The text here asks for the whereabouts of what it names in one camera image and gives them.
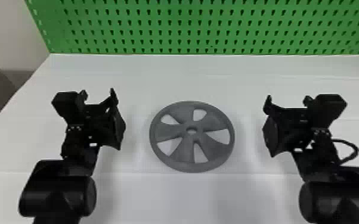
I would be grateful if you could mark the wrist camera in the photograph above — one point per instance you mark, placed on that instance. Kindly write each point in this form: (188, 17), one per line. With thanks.
(64, 104)
(327, 107)

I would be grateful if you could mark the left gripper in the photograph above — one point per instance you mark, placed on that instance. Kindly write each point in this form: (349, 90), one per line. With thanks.
(106, 126)

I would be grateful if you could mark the grey wheel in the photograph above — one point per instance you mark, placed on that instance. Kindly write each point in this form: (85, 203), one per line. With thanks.
(184, 146)

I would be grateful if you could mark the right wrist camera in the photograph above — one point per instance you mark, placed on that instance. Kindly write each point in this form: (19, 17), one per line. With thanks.
(327, 107)

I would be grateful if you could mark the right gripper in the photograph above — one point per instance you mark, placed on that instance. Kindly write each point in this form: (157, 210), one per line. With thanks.
(287, 133)

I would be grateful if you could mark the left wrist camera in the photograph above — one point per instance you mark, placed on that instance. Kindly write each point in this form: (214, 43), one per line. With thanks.
(64, 104)

